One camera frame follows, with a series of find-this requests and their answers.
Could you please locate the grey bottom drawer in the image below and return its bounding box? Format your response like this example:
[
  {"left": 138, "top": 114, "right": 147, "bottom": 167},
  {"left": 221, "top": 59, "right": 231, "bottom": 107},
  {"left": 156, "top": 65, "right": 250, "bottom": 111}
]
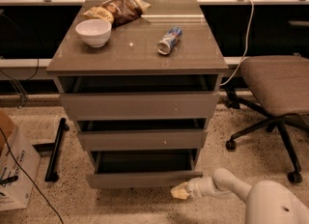
[{"left": 87, "top": 149, "right": 203, "bottom": 188}]

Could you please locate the grey drawer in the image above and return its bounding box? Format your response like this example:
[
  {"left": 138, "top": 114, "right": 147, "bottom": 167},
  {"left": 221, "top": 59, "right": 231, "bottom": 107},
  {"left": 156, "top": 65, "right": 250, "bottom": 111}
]
[
  {"left": 77, "top": 118, "right": 208, "bottom": 151},
  {"left": 87, "top": 149, "right": 203, "bottom": 188},
  {"left": 61, "top": 75, "right": 218, "bottom": 121}
]

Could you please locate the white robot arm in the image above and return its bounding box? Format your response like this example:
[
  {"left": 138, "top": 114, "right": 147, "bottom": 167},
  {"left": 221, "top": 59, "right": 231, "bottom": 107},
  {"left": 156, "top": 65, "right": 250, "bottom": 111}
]
[{"left": 171, "top": 168, "right": 309, "bottom": 224}]

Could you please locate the grey drawer cabinet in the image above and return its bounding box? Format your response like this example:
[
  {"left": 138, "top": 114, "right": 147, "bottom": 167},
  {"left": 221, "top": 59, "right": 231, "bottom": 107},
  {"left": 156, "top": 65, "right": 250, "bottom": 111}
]
[{"left": 45, "top": 0, "right": 229, "bottom": 158}]

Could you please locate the grey middle drawer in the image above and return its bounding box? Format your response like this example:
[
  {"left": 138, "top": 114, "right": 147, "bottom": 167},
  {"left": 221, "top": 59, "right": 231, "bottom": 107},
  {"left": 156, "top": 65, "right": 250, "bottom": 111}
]
[{"left": 77, "top": 118, "right": 208, "bottom": 151}]

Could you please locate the grey top drawer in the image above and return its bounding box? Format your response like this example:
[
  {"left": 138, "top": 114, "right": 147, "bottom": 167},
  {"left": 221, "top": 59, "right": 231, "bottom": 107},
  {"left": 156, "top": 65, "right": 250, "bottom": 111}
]
[{"left": 61, "top": 75, "right": 218, "bottom": 121}]

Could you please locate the black metal stand leg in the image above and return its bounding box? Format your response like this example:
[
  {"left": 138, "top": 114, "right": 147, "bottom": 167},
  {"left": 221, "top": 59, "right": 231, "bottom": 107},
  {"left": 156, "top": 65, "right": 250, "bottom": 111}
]
[{"left": 44, "top": 118, "right": 70, "bottom": 182}]

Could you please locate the blue white can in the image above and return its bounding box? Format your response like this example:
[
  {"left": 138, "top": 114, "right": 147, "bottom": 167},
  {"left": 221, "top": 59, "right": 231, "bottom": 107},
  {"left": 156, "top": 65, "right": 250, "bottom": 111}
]
[{"left": 157, "top": 26, "right": 183, "bottom": 55}]

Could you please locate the grey office chair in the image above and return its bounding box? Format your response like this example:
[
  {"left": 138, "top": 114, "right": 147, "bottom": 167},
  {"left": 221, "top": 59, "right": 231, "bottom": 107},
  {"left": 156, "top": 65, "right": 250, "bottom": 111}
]
[{"left": 224, "top": 55, "right": 309, "bottom": 183}]

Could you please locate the white cardboard box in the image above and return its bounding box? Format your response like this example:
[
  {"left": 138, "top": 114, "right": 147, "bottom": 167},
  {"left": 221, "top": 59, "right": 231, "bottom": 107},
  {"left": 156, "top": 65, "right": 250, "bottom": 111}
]
[{"left": 0, "top": 111, "right": 41, "bottom": 210}]

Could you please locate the white bowl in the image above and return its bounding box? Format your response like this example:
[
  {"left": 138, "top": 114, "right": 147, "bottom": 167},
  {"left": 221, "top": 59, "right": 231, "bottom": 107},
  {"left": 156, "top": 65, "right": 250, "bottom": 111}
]
[{"left": 75, "top": 19, "right": 112, "bottom": 47}]

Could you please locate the brown chip bag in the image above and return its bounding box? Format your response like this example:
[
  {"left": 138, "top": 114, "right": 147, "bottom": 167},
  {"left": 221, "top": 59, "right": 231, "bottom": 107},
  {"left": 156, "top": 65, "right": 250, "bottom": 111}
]
[{"left": 83, "top": 0, "right": 151, "bottom": 27}]

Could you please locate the white hanging cable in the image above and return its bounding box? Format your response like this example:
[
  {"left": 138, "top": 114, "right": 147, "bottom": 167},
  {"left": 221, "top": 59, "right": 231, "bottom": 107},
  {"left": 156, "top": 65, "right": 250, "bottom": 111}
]
[{"left": 220, "top": 0, "right": 256, "bottom": 87}]

